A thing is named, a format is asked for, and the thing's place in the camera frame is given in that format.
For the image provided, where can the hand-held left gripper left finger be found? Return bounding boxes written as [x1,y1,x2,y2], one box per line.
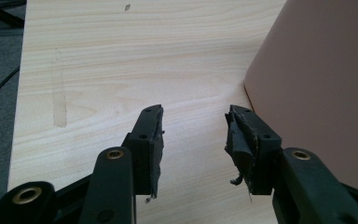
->
[121,104,165,200]

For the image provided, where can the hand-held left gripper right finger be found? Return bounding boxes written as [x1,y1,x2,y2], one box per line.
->
[224,104,282,196]

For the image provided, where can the black floor cable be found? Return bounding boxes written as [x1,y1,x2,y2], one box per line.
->
[0,65,21,112]

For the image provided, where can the black metal stand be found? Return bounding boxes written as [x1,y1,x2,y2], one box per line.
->
[0,0,28,30]

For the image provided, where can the pink plastic storage box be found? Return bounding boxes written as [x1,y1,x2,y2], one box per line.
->
[243,0,358,197]

